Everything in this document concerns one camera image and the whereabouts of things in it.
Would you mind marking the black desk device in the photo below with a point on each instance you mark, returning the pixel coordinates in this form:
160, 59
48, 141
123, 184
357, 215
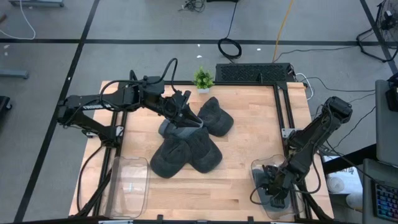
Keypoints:
392, 99

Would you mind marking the grey furniture foot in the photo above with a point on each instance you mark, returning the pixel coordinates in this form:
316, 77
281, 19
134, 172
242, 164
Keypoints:
14, 74

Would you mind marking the grey desk top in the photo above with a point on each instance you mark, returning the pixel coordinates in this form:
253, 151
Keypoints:
387, 140
368, 186

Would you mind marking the black aluminium rig frame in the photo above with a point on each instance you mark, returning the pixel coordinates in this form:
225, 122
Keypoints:
248, 83

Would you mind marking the black chair base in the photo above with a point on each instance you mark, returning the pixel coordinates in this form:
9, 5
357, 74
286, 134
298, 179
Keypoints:
3, 104

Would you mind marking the black desk beam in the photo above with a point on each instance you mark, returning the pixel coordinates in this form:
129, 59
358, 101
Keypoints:
357, 155

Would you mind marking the backlit computer keyboard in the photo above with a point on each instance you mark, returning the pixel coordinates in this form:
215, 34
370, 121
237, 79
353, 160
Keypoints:
387, 202

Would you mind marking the black keyboard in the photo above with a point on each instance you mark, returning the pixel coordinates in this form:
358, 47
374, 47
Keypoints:
255, 73

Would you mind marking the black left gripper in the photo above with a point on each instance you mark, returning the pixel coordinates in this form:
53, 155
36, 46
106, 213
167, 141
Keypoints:
175, 105

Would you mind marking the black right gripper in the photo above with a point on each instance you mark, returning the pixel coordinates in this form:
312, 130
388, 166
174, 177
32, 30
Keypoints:
281, 183

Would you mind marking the white paper roll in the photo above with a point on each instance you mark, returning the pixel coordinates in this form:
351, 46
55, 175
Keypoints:
354, 201

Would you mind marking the dark charcoal baseball cap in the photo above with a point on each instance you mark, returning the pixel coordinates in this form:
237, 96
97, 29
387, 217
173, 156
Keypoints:
171, 157
216, 118
205, 154

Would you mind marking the black floor fan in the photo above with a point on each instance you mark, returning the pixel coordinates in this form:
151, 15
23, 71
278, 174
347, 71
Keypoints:
387, 18

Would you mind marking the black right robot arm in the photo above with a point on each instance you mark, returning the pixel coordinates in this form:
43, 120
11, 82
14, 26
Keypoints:
314, 133

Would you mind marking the clear plastic bin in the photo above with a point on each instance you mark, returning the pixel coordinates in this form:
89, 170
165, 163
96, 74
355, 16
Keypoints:
292, 208
127, 186

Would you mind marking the white printed box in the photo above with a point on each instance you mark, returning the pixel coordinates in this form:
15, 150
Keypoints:
351, 180

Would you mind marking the small green potted plant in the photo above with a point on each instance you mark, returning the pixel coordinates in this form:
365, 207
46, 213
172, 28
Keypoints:
203, 79

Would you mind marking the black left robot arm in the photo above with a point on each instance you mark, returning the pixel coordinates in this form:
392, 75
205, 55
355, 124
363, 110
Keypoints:
102, 101

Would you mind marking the grey cart base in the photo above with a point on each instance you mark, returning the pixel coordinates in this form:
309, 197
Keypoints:
37, 3

